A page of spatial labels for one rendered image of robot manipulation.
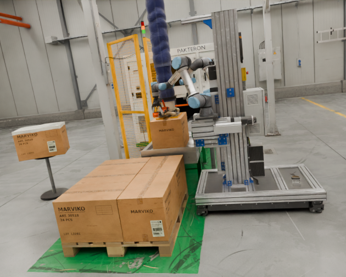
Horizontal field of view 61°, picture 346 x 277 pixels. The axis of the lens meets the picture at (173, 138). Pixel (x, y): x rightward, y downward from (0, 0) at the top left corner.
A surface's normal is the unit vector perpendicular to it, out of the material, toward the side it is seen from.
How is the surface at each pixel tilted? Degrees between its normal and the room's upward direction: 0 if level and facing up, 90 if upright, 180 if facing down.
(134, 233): 90
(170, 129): 90
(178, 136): 90
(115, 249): 90
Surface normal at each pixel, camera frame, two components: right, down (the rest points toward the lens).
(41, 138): 0.18, 0.19
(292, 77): -0.18, 0.23
